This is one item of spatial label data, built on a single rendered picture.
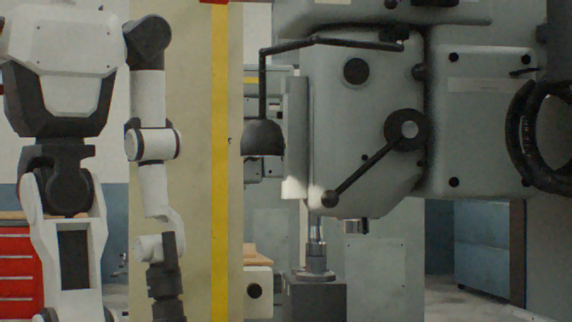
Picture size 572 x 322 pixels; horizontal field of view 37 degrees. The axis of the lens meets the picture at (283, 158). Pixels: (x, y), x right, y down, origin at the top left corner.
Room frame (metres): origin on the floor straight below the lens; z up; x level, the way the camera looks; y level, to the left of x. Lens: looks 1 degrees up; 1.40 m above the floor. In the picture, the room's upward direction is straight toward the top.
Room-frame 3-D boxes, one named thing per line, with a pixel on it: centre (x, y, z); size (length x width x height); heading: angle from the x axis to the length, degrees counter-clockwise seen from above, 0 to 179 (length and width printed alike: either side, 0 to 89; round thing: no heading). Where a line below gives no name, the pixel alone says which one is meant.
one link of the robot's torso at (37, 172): (2.06, 0.54, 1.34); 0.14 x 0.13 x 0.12; 121
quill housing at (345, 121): (1.49, -0.13, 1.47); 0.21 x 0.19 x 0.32; 12
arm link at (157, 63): (2.18, 0.35, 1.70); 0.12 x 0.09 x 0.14; 31
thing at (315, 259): (1.89, -0.07, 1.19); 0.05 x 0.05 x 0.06
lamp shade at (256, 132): (1.39, 0.03, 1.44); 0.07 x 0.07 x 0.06
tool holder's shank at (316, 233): (1.89, -0.07, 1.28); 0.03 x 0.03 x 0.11
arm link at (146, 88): (2.16, 0.34, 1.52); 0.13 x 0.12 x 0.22; 122
